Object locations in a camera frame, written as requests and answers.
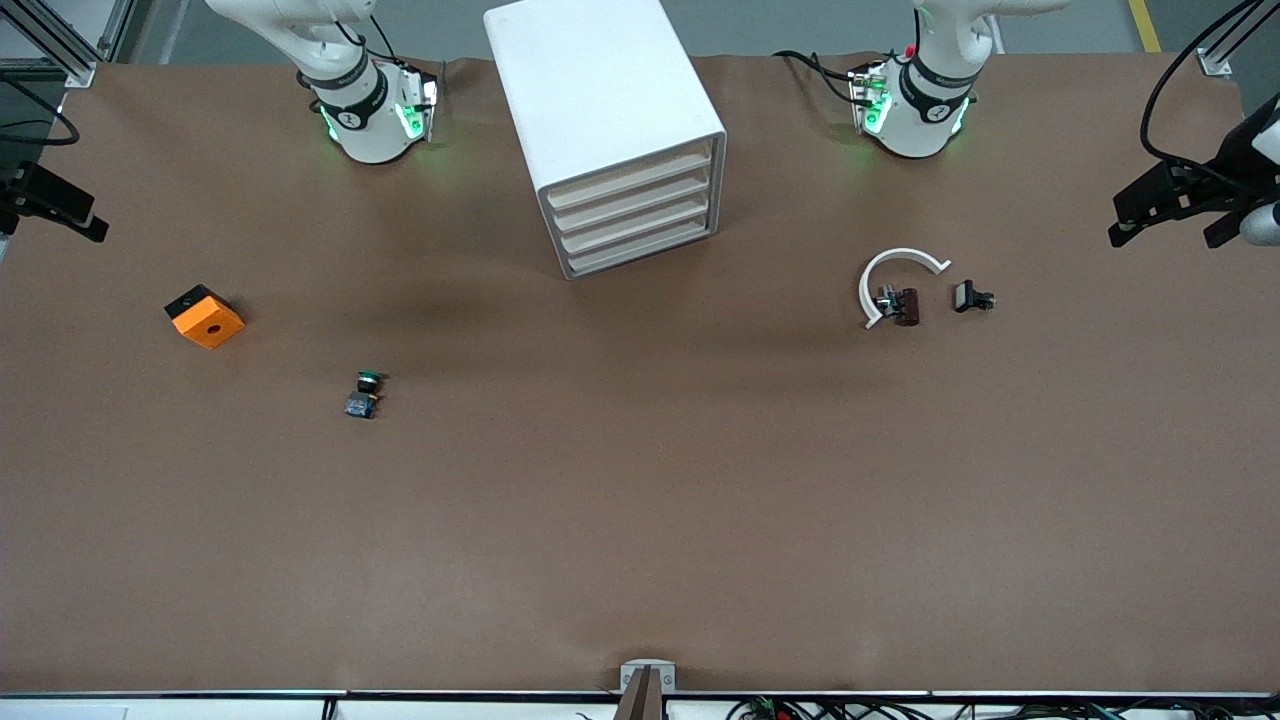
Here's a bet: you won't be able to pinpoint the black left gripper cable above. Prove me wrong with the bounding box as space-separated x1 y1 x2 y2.
1140 0 1269 191

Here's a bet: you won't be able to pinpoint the black left arm base cable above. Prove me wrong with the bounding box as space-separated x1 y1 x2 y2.
773 48 866 109

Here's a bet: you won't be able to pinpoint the small brown component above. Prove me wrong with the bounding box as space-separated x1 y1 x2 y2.
876 286 922 328

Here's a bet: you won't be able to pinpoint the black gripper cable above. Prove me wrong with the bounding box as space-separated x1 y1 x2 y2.
0 75 81 148
1140 0 1269 191

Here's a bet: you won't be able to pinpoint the white curved plastic ring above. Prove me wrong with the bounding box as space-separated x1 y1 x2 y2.
859 247 952 330

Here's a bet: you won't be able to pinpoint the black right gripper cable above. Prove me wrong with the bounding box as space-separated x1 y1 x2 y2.
0 75 81 148

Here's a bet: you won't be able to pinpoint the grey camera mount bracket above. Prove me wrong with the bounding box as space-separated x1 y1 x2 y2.
618 658 678 720

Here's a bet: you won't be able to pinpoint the aluminium frame profile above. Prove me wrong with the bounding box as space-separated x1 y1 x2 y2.
0 0 136 89
1195 0 1280 79

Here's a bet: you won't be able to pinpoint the green button with blue base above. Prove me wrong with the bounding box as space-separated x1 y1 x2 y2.
344 370 389 420

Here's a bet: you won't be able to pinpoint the orange block with black part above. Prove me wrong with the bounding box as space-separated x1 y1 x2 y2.
164 284 247 351

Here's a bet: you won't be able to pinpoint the tangled black cables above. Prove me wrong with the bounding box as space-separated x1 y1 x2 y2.
725 697 1280 720

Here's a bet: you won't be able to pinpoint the white table edge rail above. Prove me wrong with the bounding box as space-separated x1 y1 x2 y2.
0 690 1280 720

